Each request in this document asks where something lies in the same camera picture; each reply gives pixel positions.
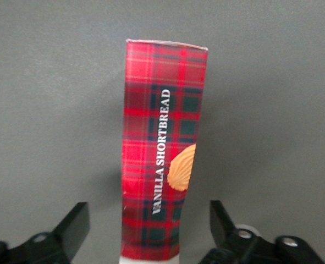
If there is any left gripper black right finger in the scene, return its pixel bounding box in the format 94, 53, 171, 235
199, 200, 325, 264

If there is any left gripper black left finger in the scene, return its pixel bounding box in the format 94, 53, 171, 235
0, 202, 91, 264

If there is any red tartan cookie box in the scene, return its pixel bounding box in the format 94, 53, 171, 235
119, 39, 208, 264

